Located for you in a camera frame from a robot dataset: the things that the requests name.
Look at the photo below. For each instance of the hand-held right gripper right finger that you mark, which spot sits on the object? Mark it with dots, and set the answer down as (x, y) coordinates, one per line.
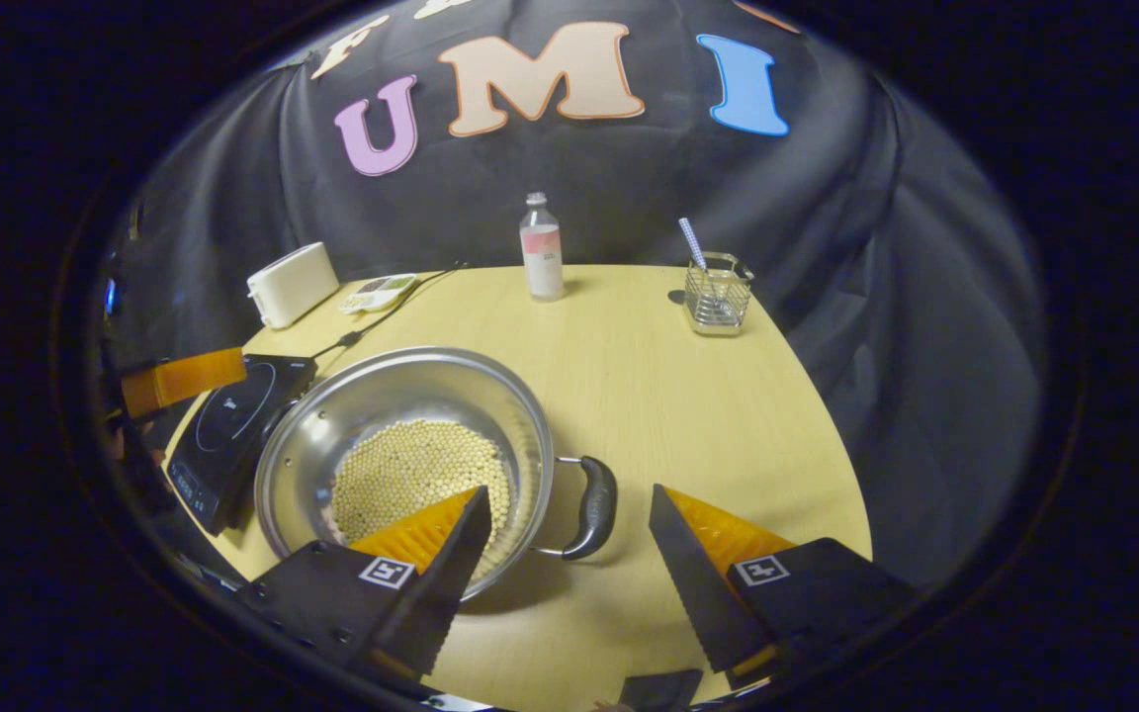
(698, 593)

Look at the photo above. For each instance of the steel pot with soybeans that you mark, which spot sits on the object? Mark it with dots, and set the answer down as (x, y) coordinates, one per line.
(411, 465)

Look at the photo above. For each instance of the clear bottle with pink label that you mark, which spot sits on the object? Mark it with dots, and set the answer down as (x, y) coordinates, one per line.
(543, 262)

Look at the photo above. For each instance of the striped straw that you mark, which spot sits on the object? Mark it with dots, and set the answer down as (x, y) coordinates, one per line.
(693, 242)

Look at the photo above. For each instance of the white toaster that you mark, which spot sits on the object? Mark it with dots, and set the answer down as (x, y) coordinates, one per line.
(291, 285)

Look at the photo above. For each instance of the black induction cooktop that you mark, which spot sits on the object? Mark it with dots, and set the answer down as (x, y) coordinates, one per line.
(233, 425)

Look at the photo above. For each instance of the white divided dish of beans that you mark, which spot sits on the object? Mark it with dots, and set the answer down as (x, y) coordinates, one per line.
(380, 293)

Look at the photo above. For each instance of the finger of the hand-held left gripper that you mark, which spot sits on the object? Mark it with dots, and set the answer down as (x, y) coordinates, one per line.
(184, 381)

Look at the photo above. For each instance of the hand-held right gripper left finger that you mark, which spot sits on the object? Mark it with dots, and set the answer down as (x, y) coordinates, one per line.
(446, 583)

